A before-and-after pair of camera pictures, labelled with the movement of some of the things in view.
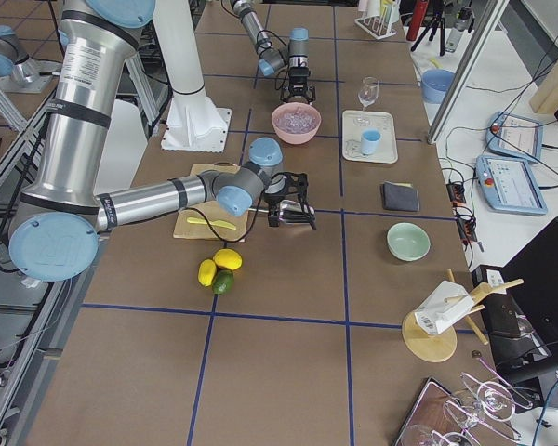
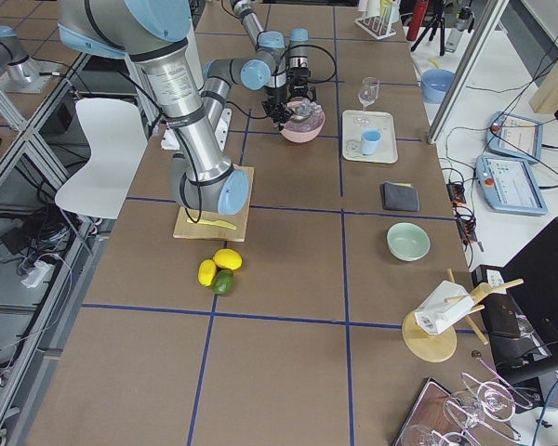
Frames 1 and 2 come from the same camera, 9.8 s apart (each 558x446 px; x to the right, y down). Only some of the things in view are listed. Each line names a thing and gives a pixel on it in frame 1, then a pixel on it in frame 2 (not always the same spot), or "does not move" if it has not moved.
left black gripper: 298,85 does not move
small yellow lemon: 206,272 does not move
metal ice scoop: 294,212 to 299,109
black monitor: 533,329 does not move
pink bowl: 296,123 does not move
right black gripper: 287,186 to 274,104
